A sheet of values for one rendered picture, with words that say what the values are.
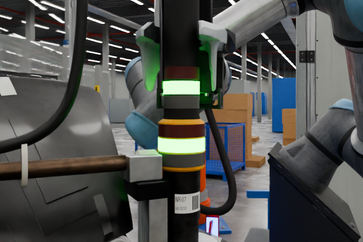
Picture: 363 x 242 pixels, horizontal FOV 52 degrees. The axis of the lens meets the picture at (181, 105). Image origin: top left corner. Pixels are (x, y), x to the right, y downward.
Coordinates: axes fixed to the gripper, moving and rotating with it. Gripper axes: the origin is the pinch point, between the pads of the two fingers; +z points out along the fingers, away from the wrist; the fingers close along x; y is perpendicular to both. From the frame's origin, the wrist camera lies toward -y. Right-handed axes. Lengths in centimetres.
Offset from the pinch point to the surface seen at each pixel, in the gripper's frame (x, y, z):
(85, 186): 8.3, 14.3, -0.9
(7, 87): 19.6, 5.0, -5.8
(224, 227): 13, 138, -372
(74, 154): 10.4, 11.7, -3.1
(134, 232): 108, 144, -355
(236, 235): 0, 143, -365
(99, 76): 223, -37, -535
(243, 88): -5, -43, -1053
